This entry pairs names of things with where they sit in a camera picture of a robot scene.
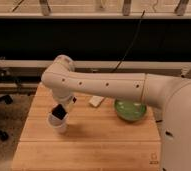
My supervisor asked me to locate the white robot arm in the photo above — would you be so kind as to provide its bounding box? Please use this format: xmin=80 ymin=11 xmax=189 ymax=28
xmin=41 ymin=55 xmax=191 ymax=171

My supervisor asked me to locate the green ceramic bowl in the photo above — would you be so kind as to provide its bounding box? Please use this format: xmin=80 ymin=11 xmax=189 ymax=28
xmin=114 ymin=99 xmax=147 ymax=122

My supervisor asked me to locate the black hanging cable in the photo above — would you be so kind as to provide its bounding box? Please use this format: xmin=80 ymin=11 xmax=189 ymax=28
xmin=110 ymin=9 xmax=146 ymax=74

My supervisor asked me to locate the black rectangular eraser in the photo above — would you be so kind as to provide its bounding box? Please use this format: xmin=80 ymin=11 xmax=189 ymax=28
xmin=52 ymin=104 xmax=67 ymax=120

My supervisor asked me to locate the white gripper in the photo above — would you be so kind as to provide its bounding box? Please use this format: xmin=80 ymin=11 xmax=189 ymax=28
xmin=52 ymin=91 xmax=76 ymax=110

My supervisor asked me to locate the white rectangular block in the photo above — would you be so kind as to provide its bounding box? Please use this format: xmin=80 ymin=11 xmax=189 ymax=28
xmin=89 ymin=96 xmax=104 ymax=107

